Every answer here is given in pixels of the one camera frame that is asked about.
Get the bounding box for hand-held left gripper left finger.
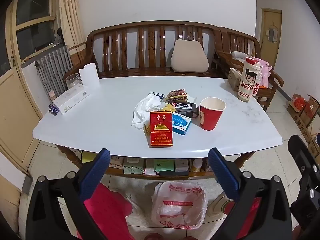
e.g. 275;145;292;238
26;148;111;240

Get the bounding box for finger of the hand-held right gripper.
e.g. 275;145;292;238
287;135;320;231

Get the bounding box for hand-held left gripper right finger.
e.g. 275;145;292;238
208;147;293;240

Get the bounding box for red paper cup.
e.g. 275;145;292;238
199;96;226;131

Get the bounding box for blue white medicine box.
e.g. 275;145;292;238
172;112;193;135

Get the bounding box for red cigarette pack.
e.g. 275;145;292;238
150;111;174;147

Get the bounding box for black cigarette box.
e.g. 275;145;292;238
167;102;200;118

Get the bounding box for white tissue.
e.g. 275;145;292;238
132;94;162;130

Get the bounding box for yellow snack wrapper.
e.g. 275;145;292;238
143;104;175;134

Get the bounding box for dark patterned cigarette pack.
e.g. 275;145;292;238
165;88;188;103

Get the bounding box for blue white cigarette pack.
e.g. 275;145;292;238
149;92;165;102

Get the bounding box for yellow green packet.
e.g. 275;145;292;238
81;151;97;163

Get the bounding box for printed cardboard box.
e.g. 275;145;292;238
109;156;124;173

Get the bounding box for white top coffee table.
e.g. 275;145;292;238
32;76;283;178

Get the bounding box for pile of cardboard boxes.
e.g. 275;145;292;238
286;94;320;158

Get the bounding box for green wet wipes pack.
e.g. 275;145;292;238
123;158;145;175

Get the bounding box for person's red trousers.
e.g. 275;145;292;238
76;182;263;240

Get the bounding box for small white box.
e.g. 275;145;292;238
174;159;189;172

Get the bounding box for flat black case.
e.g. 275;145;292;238
159;170;189;177

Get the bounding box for white pink box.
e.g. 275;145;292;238
143;159;159;176

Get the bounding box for long white box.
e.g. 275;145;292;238
52;84;92;115

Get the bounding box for white cartoon tumbler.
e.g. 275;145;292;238
237;57;262;102

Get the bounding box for clear glass jar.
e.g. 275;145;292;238
65;73;82;90

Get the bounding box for white paper towel roll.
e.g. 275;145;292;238
79;62;100;88

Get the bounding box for woven tissue box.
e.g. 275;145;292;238
227;68;243;92

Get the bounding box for grey radiator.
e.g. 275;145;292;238
21;45;73;98

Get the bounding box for beige back cushion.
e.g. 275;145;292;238
171;39;210;72

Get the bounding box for grey hanging bag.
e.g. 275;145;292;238
268;21;279;40

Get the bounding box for yellow wooden door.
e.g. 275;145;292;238
259;8;282;68

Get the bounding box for wooden armchair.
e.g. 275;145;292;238
218;26;285;112

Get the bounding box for wooden slatted bench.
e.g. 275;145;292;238
62;21;225;80

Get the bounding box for beige curtain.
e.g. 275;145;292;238
58;0;87;63

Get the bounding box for wooden framed glass door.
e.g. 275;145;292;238
0;0;63;178

